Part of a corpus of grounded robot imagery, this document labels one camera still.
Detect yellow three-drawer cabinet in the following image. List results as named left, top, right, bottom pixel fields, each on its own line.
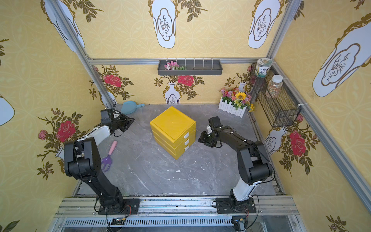
left=150, top=106, right=196, bottom=160

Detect clear jar white lid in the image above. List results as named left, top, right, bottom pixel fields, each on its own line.
left=265, top=74, right=283, bottom=98

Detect black wire wall basket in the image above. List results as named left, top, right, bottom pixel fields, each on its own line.
left=250, top=63, right=301, bottom=128

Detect jar with green label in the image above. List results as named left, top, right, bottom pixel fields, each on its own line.
left=255, top=58, right=272, bottom=78

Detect grey wall shelf tray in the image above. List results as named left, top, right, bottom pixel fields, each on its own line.
left=157, top=59, right=223, bottom=76

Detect pink flowers in tray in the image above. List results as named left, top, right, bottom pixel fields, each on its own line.
left=164, top=61, right=185, bottom=71

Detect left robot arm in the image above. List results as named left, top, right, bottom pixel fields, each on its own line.
left=63, top=109, right=134, bottom=214

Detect light blue watering scoop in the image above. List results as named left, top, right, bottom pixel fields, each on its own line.
left=120, top=101, right=145, bottom=115

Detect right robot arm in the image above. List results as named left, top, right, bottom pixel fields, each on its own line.
left=198, top=117, right=275, bottom=205

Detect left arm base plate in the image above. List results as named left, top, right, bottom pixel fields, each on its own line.
left=97, top=198, right=140, bottom=215

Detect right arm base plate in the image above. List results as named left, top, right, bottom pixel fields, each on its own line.
left=212, top=198, right=257, bottom=214

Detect white picket fence flower planter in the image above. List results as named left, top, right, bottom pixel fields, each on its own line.
left=218, top=88, right=255, bottom=118

